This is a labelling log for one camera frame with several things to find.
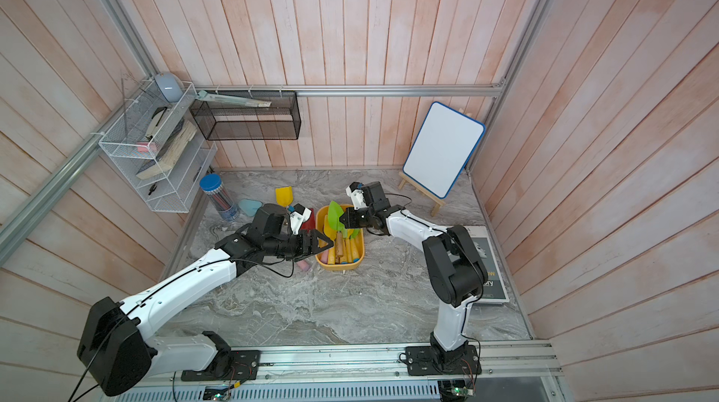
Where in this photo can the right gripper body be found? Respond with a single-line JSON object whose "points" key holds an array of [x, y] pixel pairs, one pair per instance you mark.
{"points": [[361, 218]]}

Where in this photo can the black wire basket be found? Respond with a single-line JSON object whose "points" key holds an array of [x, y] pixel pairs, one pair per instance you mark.
{"points": [[281, 122]]}

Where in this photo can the aluminium front rail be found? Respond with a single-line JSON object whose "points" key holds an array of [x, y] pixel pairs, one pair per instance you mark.
{"points": [[331, 365]]}

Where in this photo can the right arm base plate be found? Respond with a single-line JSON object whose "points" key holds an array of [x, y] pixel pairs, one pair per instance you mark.
{"points": [[434, 361]]}

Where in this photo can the yellow plastic storage box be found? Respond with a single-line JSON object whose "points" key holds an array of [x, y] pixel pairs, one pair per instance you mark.
{"points": [[321, 216]]}

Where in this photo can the book on wire shelf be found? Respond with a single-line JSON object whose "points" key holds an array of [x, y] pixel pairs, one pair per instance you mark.
{"points": [[170, 153]]}

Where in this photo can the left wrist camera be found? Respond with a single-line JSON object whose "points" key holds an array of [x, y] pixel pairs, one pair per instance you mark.
{"points": [[298, 215]]}

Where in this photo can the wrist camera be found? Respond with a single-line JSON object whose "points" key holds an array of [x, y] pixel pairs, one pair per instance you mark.
{"points": [[298, 215], [355, 193]]}

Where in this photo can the red square shovel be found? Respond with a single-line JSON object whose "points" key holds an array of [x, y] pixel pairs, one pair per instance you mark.
{"points": [[309, 224]]}

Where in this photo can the blue lid pencil jar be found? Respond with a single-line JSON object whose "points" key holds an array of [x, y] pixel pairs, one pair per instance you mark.
{"points": [[214, 188]]}

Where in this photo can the Twins story book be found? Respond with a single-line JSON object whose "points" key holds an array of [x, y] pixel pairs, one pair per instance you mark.
{"points": [[494, 289]]}

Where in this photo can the light green box on basket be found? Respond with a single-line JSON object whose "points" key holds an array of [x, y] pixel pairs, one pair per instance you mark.
{"points": [[227, 101]]}

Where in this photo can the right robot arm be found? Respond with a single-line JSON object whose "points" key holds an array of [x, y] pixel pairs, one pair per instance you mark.
{"points": [[456, 271]]}

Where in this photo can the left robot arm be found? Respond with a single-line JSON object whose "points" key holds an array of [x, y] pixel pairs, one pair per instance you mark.
{"points": [[140, 316]]}

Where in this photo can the white wire shelf rack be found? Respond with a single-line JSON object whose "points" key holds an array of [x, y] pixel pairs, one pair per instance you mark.
{"points": [[144, 126]]}

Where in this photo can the yellow square shovel wooden handle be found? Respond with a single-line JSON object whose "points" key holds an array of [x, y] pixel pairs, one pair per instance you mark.
{"points": [[284, 196]]}

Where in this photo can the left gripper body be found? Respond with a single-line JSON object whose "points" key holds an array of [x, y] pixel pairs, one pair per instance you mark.
{"points": [[291, 246]]}

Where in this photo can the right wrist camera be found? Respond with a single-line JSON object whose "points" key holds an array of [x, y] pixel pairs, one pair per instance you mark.
{"points": [[355, 193]]}

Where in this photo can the grey round bowl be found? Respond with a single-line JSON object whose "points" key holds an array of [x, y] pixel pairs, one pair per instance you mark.
{"points": [[170, 86]]}

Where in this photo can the wooden easel stand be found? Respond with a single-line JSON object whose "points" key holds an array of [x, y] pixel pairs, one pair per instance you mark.
{"points": [[438, 203]]}

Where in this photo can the white board blue frame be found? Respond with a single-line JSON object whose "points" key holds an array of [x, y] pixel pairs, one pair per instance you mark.
{"points": [[442, 148]]}

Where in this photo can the green shovel wooden handle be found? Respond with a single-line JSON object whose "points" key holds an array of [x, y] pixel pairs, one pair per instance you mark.
{"points": [[335, 212]]}

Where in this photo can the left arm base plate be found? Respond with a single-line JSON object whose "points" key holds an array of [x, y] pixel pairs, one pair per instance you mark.
{"points": [[241, 365]]}

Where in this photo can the light blue plastic shovel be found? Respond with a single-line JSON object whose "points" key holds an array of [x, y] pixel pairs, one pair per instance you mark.
{"points": [[249, 207]]}

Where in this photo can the yellow scoop shovel yellow handle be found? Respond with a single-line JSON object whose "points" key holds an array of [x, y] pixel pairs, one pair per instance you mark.
{"points": [[349, 251]]}

